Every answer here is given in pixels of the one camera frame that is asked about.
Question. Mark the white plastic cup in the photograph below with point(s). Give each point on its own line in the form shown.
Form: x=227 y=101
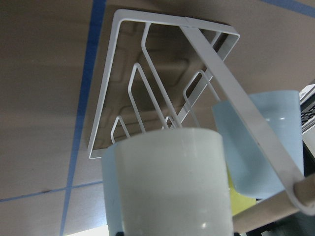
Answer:
x=174 y=183

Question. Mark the light blue cup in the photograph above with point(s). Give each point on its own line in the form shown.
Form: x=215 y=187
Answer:
x=112 y=192
x=251 y=173

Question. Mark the yellow plastic cup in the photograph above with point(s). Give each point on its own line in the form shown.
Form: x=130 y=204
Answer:
x=239 y=202

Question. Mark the black keyboard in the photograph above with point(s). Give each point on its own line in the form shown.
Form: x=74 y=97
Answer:
x=307 y=105

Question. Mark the white wire cup rack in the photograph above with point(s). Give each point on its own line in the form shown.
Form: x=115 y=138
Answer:
x=212 y=42

